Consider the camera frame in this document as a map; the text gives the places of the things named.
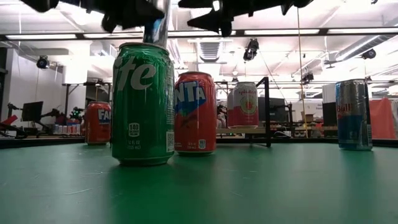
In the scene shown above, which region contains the cardboard box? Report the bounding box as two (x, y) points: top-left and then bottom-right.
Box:
(300, 111), (315, 123)

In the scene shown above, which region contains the green Sprite can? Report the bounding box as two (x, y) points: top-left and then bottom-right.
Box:
(111, 42), (176, 167)

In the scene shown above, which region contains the tall black-legged table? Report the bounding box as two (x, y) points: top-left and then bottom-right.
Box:
(61, 81), (112, 127)

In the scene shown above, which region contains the slim Red Bull can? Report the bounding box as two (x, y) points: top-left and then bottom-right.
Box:
(335, 78), (373, 152)
(142, 0), (172, 48)

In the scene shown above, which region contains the green table mat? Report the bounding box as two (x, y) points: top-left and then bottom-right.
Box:
(0, 141), (398, 224)

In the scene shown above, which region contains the white cabinet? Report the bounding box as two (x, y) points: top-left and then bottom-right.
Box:
(322, 83), (336, 103)

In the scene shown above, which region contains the long ceiling light fixture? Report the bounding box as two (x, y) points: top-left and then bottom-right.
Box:
(0, 27), (398, 40)

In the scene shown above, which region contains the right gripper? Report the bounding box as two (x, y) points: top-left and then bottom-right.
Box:
(178, 0), (282, 38)

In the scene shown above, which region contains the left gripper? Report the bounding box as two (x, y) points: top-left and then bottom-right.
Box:
(62, 0), (166, 34)

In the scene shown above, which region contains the black overhead camera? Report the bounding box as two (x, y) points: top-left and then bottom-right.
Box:
(243, 38), (260, 62)

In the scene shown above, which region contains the black monitor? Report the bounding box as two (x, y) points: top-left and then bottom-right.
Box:
(257, 96), (289, 123)
(322, 101), (337, 126)
(21, 101), (44, 123)

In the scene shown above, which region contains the wooden shelf with black frame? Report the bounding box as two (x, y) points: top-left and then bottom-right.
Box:
(107, 77), (271, 147)

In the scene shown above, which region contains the white and red Spindrift can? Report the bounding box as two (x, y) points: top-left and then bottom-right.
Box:
(233, 82), (259, 129)
(226, 89), (235, 128)

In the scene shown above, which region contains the red Fanta can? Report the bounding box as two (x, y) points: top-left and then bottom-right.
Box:
(85, 101), (112, 146)
(174, 71), (217, 157)

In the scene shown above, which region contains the red hanging cloth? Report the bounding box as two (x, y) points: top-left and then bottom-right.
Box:
(369, 98), (397, 140)

